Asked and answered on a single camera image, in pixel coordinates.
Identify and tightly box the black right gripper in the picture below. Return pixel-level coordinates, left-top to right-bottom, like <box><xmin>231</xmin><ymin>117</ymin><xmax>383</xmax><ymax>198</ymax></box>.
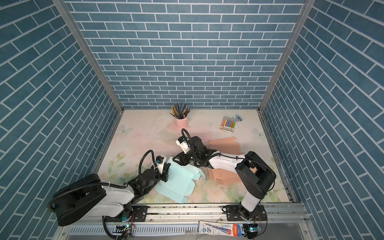
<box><xmin>171</xmin><ymin>149</ymin><xmax>201</xmax><ymax>166</ymax></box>

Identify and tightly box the light blue paper box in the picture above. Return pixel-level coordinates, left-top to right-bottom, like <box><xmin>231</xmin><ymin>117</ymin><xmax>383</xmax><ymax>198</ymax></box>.
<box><xmin>155</xmin><ymin>157</ymin><xmax>206</xmax><ymax>204</ymax></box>

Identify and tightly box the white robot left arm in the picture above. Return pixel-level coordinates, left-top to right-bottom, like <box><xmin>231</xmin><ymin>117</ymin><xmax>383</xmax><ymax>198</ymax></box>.
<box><xmin>47</xmin><ymin>150</ymin><xmax>171</xmax><ymax>227</ymax></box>

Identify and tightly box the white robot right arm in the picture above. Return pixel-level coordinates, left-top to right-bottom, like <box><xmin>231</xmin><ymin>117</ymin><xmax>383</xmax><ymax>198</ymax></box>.
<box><xmin>173</xmin><ymin>129</ymin><xmax>277</xmax><ymax>220</ymax></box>

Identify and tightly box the pink flat paper box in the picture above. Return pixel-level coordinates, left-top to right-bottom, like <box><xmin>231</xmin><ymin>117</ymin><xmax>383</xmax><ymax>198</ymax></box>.
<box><xmin>207</xmin><ymin>137</ymin><xmax>244</xmax><ymax>186</ymax></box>

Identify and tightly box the white toothpaste style box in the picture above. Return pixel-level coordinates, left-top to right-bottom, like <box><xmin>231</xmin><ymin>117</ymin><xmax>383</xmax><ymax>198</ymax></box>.
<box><xmin>199</xmin><ymin>221</ymin><xmax>243</xmax><ymax>237</ymax></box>

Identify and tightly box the pink metal pencil bucket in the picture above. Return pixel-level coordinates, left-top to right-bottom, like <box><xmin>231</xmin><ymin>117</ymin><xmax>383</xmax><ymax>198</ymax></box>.
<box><xmin>175</xmin><ymin>118</ymin><xmax>189</xmax><ymax>130</ymax></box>

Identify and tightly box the bundle of coloured pencils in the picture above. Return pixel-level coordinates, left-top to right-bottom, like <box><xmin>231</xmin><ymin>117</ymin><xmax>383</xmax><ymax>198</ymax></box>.
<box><xmin>171</xmin><ymin>103</ymin><xmax>191</xmax><ymax>120</ymax></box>

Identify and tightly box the pack of coloured markers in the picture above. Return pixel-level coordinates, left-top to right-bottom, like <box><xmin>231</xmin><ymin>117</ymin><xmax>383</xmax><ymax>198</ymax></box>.
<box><xmin>220</xmin><ymin>116</ymin><xmax>236</xmax><ymax>134</ymax></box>

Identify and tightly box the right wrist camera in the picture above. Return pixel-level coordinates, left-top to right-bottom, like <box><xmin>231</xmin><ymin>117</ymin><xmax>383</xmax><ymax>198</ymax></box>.
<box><xmin>176</xmin><ymin>137</ymin><xmax>191</xmax><ymax>154</ymax></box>

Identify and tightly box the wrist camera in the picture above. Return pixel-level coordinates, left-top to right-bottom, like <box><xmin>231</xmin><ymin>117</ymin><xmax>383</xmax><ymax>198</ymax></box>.
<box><xmin>155</xmin><ymin>156</ymin><xmax>166</xmax><ymax>175</ymax></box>
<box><xmin>176</xmin><ymin>137</ymin><xmax>191</xmax><ymax>154</ymax></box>

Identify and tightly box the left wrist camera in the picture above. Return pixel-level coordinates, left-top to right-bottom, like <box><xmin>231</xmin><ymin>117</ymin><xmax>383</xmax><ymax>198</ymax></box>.
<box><xmin>155</xmin><ymin>156</ymin><xmax>166</xmax><ymax>175</ymax></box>

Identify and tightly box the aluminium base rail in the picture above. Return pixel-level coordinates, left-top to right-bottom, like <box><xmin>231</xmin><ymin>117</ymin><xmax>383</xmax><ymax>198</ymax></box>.
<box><xmin>80</xmin><ymin>202</ymin><xmax>310</xmax><ymax>224</ymax></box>

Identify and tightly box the left aluminium corner post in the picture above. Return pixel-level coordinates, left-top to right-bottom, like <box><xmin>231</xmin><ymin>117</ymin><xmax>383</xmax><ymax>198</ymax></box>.
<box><xmin>52</xmin><ymin>0</ymin><xmax>124</xmax><ymax>113</ymax></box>

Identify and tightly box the aluminium corner post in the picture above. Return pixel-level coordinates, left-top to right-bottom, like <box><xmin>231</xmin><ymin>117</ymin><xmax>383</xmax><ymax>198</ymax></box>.
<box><xmin>52</xmin><ymin>0</ymin><xmax>124</xmax><ymax>113</ymax></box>
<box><xmin>258</xmin><ymin>0</ymin><xmax>316</xmax><ymax>113</ymax></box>

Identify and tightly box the right aluminium corner post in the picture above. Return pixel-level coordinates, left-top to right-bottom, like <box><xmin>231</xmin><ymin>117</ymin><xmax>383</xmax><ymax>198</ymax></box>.
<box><xmin>258</xmin><ymin>0</ymin><xmax>316</xmax><ymax>113</ymax></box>

